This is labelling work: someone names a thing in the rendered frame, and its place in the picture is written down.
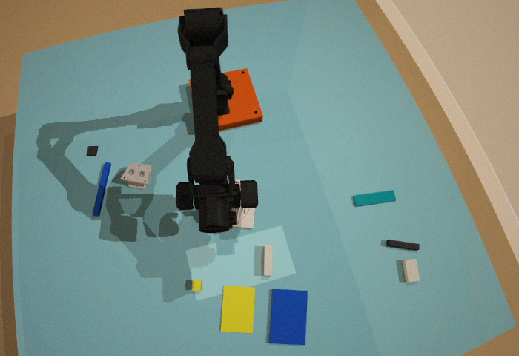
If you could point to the black rectangular bar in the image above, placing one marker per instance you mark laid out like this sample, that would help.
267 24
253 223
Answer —
400 244

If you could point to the teal flat bar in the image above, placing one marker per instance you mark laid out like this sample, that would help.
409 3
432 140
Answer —
374 198

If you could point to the yellow rectangular plate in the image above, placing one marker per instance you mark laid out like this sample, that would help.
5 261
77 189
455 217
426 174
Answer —
237 309

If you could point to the blue long bar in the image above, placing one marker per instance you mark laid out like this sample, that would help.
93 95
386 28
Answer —
101 189

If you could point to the blue rectangular plate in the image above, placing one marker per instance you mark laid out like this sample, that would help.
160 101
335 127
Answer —
288 317

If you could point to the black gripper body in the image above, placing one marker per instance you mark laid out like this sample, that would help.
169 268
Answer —
248 194

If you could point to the small yellow block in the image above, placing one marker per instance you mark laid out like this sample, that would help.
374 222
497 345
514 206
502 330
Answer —
197 285

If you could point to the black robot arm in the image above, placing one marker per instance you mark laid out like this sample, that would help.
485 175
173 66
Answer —
203 36

